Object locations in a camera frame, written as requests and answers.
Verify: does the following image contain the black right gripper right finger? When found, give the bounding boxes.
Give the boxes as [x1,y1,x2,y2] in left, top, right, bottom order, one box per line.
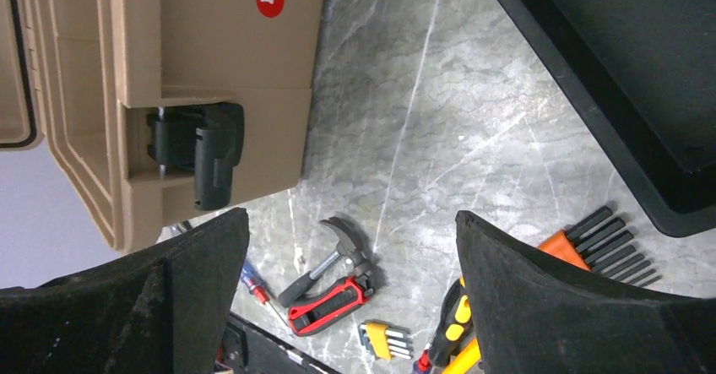
[455,210,715,373]

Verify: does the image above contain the black tool tray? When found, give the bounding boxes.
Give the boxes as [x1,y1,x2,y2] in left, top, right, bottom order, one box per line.
[497,0,715,237]

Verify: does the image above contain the small claw hammer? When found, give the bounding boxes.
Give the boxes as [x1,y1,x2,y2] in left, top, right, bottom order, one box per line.
[278,216,372,308]

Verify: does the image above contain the red black utility knife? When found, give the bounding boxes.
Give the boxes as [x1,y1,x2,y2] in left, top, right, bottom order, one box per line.
[288,274,375,337]

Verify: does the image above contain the orange black brush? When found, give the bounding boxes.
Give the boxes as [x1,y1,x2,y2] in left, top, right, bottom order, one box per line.
[538,205,662,288]

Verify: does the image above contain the tan plastic toolbox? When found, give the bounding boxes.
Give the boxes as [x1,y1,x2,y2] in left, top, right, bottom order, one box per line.
[1,0,323,253]

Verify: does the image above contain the orange black utility knife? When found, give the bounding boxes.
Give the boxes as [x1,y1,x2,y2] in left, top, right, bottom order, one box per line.
[442,339,482,374]

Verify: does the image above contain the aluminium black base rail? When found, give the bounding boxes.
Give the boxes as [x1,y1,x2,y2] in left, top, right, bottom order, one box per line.
[214,312,336,374]

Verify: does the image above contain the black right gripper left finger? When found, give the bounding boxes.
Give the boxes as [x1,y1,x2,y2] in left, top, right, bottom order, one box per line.
[1,208,250,373]

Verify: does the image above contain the blue red screwdriver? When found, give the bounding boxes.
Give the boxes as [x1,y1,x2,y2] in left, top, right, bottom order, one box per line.
[240,260,288,328]

